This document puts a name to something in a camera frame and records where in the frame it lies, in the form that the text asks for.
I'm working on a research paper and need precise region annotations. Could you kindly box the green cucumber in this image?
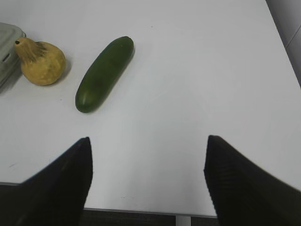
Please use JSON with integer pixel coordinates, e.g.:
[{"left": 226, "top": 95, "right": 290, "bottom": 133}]
[{"left": 75, "top": 36, "right": 134, "bottom": 113}]

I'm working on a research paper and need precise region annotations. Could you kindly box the yellow pear-shaped gourd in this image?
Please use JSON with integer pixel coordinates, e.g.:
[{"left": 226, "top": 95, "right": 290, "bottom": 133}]
[{"left": 15, "top": 37, "right": 66, "bottom": 86}]

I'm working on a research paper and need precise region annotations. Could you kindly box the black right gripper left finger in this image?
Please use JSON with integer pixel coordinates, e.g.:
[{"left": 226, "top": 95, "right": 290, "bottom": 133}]
[{"left": 0, "top": 137, "right": 93, "bottom": 226}]

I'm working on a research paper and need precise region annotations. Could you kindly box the green lidded food container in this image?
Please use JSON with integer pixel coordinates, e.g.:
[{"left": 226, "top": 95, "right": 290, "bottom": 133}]
[{"left": 0, "top": 23, "right": 26, "bottom": 86}]

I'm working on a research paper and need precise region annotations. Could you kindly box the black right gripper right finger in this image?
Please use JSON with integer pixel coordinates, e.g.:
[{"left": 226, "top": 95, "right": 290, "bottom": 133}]
[{"left": 204, "top": 135, "right": 301, "bottom": 226}]

